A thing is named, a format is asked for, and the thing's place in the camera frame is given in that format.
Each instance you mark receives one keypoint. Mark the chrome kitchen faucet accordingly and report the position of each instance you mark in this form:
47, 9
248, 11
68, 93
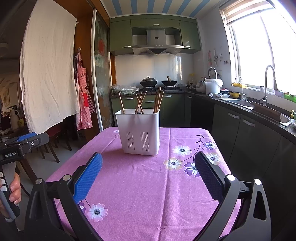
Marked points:
263, 100

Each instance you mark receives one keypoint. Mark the wooden chopstick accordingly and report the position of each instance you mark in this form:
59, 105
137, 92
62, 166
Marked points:
138, 109
143, 96
156, 101
161, 98

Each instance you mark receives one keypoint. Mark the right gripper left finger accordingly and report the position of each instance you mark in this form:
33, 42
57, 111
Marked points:
43, 221

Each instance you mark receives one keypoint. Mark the purple floral tablecloth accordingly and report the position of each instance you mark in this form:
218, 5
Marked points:
136, 197

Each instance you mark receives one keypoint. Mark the tall chopstick in holder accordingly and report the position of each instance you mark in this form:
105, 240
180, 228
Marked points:
122, 106

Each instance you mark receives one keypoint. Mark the dark wooden chair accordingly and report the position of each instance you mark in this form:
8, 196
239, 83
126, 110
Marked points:
54, 134

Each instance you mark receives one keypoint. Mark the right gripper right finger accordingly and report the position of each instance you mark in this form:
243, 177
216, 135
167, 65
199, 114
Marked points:
242, 212

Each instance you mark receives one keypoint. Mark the green upper cabinets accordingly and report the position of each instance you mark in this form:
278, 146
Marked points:
121, 30

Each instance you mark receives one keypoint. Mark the yellow bowl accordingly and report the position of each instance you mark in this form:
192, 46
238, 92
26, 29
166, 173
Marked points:
234, 94

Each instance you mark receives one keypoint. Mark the red checked apron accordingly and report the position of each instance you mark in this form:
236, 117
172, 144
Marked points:
83, 118

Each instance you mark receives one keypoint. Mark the black wok left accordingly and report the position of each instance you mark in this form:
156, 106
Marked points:
148, 82

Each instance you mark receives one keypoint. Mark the white plastic utensil holder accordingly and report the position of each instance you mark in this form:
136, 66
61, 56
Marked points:
139, 132

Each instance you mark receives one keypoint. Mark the white hanging cloth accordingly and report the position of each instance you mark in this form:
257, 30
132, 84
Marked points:
46, 67

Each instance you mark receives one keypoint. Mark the steel sink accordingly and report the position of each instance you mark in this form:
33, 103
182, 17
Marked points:
243, 103

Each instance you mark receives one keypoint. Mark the black wok right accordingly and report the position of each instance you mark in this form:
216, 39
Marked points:
169, 82

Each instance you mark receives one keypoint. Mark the steel range hood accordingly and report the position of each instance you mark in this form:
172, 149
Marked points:
156, 41

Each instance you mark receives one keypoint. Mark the black wok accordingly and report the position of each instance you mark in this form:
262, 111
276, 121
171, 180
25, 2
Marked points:
169, 82
148, 82

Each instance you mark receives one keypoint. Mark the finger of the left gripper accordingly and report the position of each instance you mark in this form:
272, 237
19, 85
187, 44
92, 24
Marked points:
23, 137

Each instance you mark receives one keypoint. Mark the dark counter cabinets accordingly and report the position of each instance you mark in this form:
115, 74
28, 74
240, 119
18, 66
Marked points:
253, 146

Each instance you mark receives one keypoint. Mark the sliding glass door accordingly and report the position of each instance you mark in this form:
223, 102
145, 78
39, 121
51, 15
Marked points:
100, 67

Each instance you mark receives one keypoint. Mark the person's left hand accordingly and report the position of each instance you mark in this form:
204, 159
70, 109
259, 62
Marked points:
15, 196

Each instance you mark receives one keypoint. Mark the plastic bag on counter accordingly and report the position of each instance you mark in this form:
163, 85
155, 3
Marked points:
123, 89

